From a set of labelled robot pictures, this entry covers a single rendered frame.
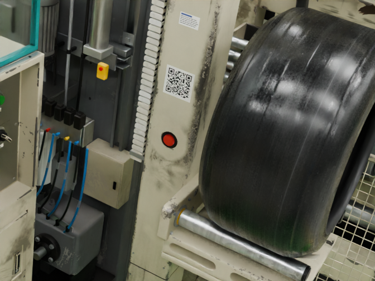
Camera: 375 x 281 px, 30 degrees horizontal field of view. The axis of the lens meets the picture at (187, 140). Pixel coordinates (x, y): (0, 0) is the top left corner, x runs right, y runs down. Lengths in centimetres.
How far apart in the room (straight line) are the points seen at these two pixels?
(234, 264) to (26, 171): 56
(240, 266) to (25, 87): 66
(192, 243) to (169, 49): 48
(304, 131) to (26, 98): 66
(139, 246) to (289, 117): 74
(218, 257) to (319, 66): 55
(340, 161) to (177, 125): 47
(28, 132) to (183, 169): 39
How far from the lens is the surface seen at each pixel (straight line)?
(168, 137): 173
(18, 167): 180
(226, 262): 171
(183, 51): 162
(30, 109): 168
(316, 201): 143
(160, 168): 179
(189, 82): 164
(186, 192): 176
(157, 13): 164
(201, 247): 173
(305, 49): 146
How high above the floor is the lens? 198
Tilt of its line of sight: 32 degrees down
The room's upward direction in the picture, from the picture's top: 11 degrees clockwise
